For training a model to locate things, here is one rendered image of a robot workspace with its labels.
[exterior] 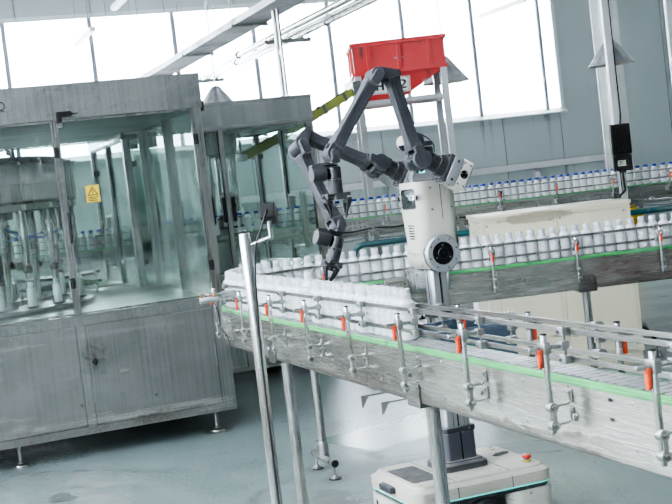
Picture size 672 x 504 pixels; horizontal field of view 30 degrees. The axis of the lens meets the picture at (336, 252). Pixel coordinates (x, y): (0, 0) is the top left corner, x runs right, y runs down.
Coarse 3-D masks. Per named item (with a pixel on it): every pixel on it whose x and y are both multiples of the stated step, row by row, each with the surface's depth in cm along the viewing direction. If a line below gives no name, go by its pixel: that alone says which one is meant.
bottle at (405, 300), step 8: (408, 288) 404; (400, 296) 402; (408, 296) 402; (400, 304) 401; (408, 304) 400; (400, 312) 401; (408, 320) 401; (408, 328) 401; (416, 328) 402; (408, 336) 401
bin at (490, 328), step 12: (432, 324) 486; (444, 324) 488; (456, 324) 489; (468, 324) 491; (492, 324) 461; (420, 336) 470; (468, 336) 458; (504, 336) 463; (492, 348) 461; (384, 408) 452
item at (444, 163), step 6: (438, 156) 510; (444, 156) 512; (450, 156) 513; (432, 162) 508; (438, 162) 509; (444, 162) 509; (450, 162) 510; (426, 168) 511; (432, 168) 510; (438, 168) 509; (444, 168) 509; (450, 168) 510; (438, 174) 511; (444, 174) 509; (438, 180) 512; (444, 180) 509
